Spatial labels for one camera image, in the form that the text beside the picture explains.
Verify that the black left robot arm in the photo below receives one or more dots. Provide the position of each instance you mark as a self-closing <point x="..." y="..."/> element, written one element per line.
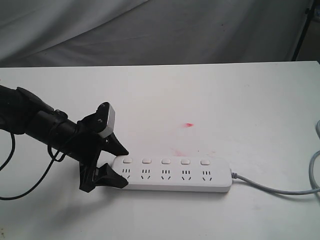
<point x="22" y="112"/>

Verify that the grey backdrop cloth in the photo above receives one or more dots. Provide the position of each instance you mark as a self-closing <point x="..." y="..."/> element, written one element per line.
<point x="72" y="33"/>

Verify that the white power strip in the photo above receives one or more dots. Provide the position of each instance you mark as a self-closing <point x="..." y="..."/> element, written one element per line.
<point x="174" y="173"/>

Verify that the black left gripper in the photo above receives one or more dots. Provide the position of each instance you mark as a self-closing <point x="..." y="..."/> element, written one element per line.
<point x="86" y="147"/>

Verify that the black tripod stand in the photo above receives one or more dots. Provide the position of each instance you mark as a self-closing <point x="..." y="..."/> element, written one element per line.
<point x="309" y="12"/>

